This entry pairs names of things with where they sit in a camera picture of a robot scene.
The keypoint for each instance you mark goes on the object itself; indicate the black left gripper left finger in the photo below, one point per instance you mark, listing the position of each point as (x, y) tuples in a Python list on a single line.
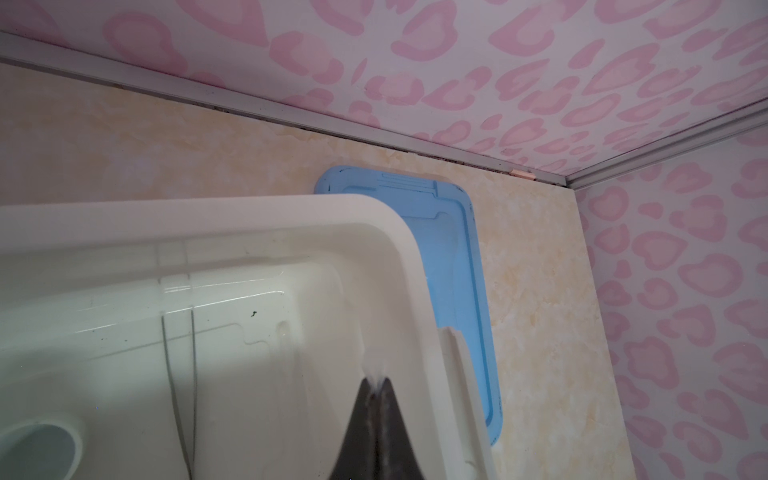
[(358, 455)]

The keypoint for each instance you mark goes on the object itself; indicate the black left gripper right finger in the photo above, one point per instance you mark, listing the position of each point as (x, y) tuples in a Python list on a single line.
[(395, 458)]

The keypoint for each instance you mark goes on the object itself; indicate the metal tweezers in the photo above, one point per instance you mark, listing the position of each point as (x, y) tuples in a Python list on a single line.
[(179, 344)]

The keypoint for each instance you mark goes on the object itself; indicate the white plastic storage bin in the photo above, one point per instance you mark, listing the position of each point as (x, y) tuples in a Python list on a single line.
[(297, 299)]

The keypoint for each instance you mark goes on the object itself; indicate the blue plastic bin lid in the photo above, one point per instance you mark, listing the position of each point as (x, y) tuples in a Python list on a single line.
[(441, 218)]

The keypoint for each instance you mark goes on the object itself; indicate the small white ceramic dish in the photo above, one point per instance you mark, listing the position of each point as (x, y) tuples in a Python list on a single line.
[(42, 449)]

